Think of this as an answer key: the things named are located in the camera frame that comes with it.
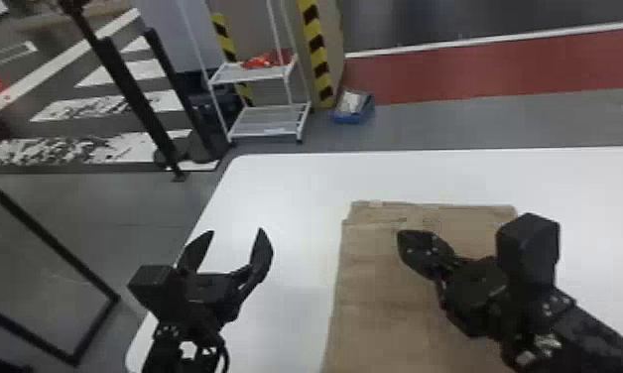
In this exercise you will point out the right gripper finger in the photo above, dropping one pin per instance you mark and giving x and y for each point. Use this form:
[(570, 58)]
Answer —
[(426, 252)]

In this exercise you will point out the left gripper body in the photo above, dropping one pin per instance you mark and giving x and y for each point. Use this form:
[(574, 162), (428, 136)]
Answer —
[(207, 299)]

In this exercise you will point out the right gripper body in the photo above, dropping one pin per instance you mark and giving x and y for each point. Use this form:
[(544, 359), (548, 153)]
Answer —
[(473, 297)]

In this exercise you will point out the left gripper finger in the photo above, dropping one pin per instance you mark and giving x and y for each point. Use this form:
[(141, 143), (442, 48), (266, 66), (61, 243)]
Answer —
[(197, 252), (260, 258)]

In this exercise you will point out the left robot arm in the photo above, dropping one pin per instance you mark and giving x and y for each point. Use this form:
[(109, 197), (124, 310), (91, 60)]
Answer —
[(184, 349)]

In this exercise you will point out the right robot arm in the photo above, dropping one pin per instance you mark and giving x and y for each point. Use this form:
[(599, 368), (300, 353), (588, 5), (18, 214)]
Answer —
[(577, 338)]

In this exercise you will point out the beige towel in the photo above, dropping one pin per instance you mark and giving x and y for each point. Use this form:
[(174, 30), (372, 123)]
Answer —
[(384, 312)]

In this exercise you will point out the white shelf trolley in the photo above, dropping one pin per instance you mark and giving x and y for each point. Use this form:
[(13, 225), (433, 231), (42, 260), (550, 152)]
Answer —
[(267, 122)]

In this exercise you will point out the blue tray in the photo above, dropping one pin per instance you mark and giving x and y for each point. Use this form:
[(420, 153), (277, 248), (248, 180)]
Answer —
[(352, 108)]

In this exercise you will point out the red snack packet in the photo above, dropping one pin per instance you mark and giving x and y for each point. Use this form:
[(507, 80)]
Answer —
[(259, 61)]

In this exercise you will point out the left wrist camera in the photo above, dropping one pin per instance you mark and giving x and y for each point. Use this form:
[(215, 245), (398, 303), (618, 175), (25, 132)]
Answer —
[(152, 286)]

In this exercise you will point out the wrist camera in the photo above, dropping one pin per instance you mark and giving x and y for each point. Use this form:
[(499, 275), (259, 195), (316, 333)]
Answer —
[(527, 247), (152, 286)]

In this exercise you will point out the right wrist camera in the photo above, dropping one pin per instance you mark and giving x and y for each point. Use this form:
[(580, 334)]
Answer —
[(527, 247)]

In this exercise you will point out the yellow black striped post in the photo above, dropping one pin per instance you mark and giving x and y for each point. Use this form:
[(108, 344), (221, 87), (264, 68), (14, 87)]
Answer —
[(231, 54), (316, 52)]

